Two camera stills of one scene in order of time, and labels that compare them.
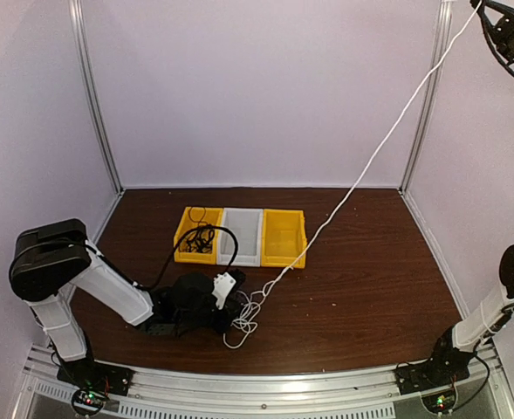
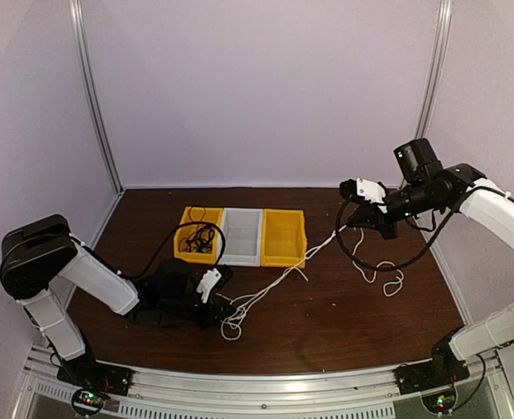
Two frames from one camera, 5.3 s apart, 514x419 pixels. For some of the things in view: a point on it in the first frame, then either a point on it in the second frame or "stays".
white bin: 247,226 stays
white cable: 243,321 to 230,326
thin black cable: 198,223 stays
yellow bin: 284,238 stays
